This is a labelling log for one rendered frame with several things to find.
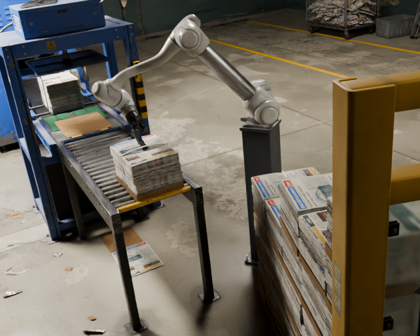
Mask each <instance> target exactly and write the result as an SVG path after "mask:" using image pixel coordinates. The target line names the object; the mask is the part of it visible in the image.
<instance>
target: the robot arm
mask: <svg viewBox="0 0 420 336"><path fill-rule="evenodd" d="M200 25H201V21H200V20H199V19H198V18H197V17H196V16H195V15H188V16H186V17H185V18H183V19H182V20H181V21H180V22H179V24H178V25H177V26H176V28H174V30H173V31H172V33H171V34H170V36H169V37H168V39H167V41H166V43H165V44H164V46H163V48H162V50H161V51H160V52H159V53H158V54H157V55H156V56H154V57H152V58H150V59H148V60H146V61H144V62H141V63H139V64H136V65H134V66H132V67H129V68H127V69H125V70H123V71H121V72H120V73H118V74H117V75H116V76H114V77H113V78H112V79H107V80H105V81H98V82H96V83H94V84H93V86H92V93H93V94H94V96H95V98H96V99H98V100H99V101H100V102H102V103H104V104H106V105H110V106H112V107H114V108H115V109H116V110H118V111H120V112H121V114H122V116H123V117H124V119H125V120H126V121H127V122H128V124H130V125H132V126H133V128H134V129H133V132H134V134H135V138H136V140H137V143H138V145H140V146H141V147H142V146H145V145H146V144H145V142H144V140H142V137H141V133H140V128H141V130H142V132H143V133H144V134H145V133H148V132H149V131H148V129H147V128H146V126H145V124H144V122H143V118H142V117H141V116H140V115H138V111H137V109H136V107H135V104H134V102H133V100H132V98H131V96H130V94H128V92H126V91H125V90H123V89H122V88H121V86H122V84H123V82H124V81H126V80H127V79H128V78H130V77H133V76H136V75H139V74H141V73H144V72H146V71H150V70H152V69H154V68H157V67H159V66H161V65H162V64H164V63H165V62H166V61H168V60H169V59H170V58H171V57H172V56H174V54H176V53H177V52H178V51H180V50H181V49H183V50H184V51H186V52H188V54H190V55H191V56H193V57H198V58H199V59H200V60H201V61H202V62H203V63H204V64H206V66H208V68H210V70H212V72H214V74H216V75H217V76H218V77H219V78H220V79H221V80H222V81H223V82H224V83H225V84H226V85H227V86H229V87H230V88H231V89H232V90H233V91H234V92H235V93H236V94H237V95H238V96H239V97H240V98H242V100H243V107H244V108H245V109H246V110H247V115H248V116H246V117H241V121H243V122H245V123H244V124H242V127H252V128H262V129H270V128H271V126H272V125H273V124H274V122H276V121H278V120H279V115H280V106H279V104H278V102H277V101H276V99H275V98H274V97H273V94H272V90H271V86H270V85H269V84H268V82H266V80H262V79H260V80H254V81H251V82H249V81H248V80H247V79H246V78H245V77H244V76H243V75H242V74H241V73H240V72H239V71H238V70H236V68H234V66H232V64H230V62H228V60H226V58H224V56H222V54H220V52H218V51H217V50H216V49H215V48H214V47H213V46H212V45H211V44H210V43H209V39H208V37H207V36H206V35H205V34H204V32H202V30H201V29H200ZM138 129H139V130H138Z"/></svg>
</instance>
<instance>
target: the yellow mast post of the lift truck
mask: <svg viewBox="0 0 420 336"><path fill-rule="evenodd" d="M356 79H357V78H356V77H349V78H344V79H336V80H333V184H332V336H383V315H384V302H385V278H386V266H387V242H388V229H389V205H390V192H391V168H392V156H393V132H394V119H395V95H396V85H394V84H392V85H383V86H378V87H370V88H364V89H356V90H352V89H350V88H348V87H347V86H345V85H344V84H342V83H341V82H342V81H350V80H356Z"/></svg>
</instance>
